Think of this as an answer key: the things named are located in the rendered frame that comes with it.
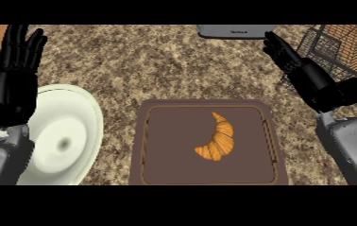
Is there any black wire tiered basket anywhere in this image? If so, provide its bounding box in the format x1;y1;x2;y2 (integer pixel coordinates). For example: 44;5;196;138
280;24;357;94

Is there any grey flat appliance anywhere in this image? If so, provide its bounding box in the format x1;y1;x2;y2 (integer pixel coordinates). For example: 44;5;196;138
196;24;277;41

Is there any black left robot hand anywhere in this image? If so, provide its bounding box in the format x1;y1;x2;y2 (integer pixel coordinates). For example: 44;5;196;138
0;24;48;129

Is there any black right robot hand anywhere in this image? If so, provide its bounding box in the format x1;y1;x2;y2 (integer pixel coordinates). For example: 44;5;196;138
262;30;357;114

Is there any golden croissant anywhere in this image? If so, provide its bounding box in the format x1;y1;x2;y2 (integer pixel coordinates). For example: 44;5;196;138
193;111;235;162

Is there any pale cream round plate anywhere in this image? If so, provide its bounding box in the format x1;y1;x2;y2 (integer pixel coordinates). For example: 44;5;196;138
14;83;104;186

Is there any brown rectangular tray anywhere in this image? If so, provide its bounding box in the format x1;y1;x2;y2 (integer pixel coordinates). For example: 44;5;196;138
128;98;290;186

